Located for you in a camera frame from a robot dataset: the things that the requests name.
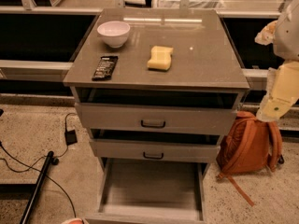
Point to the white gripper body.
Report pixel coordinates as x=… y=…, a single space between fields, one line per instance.
x=288 y=36

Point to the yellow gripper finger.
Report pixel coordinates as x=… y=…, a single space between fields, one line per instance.
x=266 y=35

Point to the grey bottom drawer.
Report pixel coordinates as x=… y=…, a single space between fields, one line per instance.
x=150 y=192

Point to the grey drawer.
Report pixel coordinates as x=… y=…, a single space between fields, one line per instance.
x=158 y=111
x=150 y=192
x=155 y=146

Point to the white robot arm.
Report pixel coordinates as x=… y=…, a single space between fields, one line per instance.
x=286 y=36

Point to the grey drawer cabinet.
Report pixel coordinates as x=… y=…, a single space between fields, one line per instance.
x=203 y=59

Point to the grey top drawer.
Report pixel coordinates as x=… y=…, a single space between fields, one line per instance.
x=158 y=111

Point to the grey middle drawer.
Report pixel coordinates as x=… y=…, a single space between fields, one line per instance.
x=155 y=146

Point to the orange object at bottom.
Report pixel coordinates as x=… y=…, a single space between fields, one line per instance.
x=74 y=221

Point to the orange backpack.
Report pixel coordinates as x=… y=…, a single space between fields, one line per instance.
x=249 y=146

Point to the yellow sponge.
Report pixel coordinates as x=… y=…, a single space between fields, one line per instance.
x=160 y=58

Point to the white bowl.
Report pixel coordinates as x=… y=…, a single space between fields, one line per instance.
x=114 y=33

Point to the black power adapter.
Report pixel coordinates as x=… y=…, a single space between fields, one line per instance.
x=70 y=137

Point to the black pole on floor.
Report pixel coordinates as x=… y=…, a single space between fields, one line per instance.
x=37 y=187

